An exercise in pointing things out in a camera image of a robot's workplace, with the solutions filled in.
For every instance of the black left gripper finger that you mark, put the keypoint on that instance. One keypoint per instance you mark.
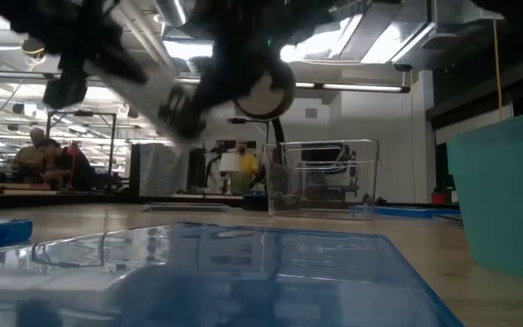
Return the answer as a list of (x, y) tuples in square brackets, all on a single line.
[(125, 68)]

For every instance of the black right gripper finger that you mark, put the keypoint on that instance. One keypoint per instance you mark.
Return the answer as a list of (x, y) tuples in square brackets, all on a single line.
[(184, 115)]

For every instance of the clear plastic tray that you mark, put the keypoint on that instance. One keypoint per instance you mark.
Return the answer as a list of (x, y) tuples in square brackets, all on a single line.
[(134, 95)]

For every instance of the black CD jewel case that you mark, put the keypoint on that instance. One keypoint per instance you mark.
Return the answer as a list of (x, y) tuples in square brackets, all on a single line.
[(184, 207)]

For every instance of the clear plastic bin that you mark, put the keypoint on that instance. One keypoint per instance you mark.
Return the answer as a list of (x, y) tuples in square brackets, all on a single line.
[(325, 209)]

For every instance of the teal translucent plastic tray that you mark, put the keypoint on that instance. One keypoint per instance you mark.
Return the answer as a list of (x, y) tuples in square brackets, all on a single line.
[(506, 195)]

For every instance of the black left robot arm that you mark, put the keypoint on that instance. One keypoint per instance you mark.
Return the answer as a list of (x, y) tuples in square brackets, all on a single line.
[(62, 22)]

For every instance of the grey covered cart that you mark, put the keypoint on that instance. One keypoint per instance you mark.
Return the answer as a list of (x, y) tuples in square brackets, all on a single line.
[(161, 170)]

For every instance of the white box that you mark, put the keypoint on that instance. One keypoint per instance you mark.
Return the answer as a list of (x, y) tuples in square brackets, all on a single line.
[(230, 162)]

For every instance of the person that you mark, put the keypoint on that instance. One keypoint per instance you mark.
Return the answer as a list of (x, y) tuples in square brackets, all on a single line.
[(73, 170), (248, 165), (30, 159)]

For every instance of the ceiling light strip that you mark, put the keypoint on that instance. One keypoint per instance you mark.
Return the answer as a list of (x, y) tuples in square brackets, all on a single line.
[(361, 87)]

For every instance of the red container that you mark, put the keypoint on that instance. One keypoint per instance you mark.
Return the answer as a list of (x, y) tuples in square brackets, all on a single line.
[(438, 198)]

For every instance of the black rack frame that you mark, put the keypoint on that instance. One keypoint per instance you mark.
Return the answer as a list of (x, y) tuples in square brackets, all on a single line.
[(80, 113)]

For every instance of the silver ceiling duct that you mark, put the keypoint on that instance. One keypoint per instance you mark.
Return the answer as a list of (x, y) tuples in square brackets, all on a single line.
[(173, 11)]

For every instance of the black aluminium table frame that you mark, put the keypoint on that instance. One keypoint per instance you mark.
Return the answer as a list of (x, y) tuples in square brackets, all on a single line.
[(107, 200)]

